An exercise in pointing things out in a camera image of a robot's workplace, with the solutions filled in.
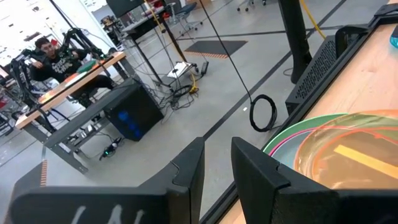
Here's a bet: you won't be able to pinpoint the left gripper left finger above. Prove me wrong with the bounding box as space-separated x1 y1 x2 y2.
9 136 206 224

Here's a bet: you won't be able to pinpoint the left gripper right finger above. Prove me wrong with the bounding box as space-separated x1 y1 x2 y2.
231 136 398 224

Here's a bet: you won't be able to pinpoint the pale blue plastic plate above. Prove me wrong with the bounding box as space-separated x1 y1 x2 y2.
272 130 315 170

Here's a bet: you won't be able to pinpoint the orange transparent plastic plate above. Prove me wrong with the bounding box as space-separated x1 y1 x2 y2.
294 108 398 190

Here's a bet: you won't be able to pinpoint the magenta plastic plate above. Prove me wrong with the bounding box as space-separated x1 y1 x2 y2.
268 126 317 156

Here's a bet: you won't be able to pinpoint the large light green plate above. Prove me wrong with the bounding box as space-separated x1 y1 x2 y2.
262 112 349 156

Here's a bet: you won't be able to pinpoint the teal transparent plastic plate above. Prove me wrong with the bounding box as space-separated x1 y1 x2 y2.
389 24 398 49

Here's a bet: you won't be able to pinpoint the black adapter with green light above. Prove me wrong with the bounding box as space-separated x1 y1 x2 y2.
98 136 124 162

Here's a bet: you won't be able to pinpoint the hazard-striped black mat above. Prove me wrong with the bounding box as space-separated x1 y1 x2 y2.
11 159 50 189
184 40 249 59

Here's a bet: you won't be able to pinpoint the wooden desk with grey legs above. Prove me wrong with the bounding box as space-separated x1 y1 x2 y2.
23 77 141 175

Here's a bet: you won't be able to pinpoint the black computer tower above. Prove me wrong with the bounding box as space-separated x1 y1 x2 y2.
103 81 165 142

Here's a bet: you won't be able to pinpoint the wooden background table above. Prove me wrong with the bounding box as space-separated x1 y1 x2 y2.
14 51 127 130

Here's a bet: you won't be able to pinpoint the black perforated computer case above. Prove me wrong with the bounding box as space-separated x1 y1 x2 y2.
285 35 339 116

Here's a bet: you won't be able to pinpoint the person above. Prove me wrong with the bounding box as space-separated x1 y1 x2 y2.
29 36 114 106

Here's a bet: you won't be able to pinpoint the black pole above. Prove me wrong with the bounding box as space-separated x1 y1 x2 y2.
277 0 313 85

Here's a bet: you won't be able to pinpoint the black standing desk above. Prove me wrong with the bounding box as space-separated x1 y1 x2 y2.
121 6 200 88

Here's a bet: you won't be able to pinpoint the black monitor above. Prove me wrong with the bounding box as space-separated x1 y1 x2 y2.
105 0 147 19

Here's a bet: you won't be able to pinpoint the blue office chair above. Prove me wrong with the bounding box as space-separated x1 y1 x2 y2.
174 1 203 29

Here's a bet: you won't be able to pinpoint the coiled black cable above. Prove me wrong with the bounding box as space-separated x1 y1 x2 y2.
198 0 279 133

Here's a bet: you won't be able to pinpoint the tangled black floor cables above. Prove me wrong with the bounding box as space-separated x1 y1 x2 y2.
158 73 200 111

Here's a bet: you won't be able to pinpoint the yellow hanging cable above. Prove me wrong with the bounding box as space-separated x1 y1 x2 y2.
299 0 327 40
143 0 167 34

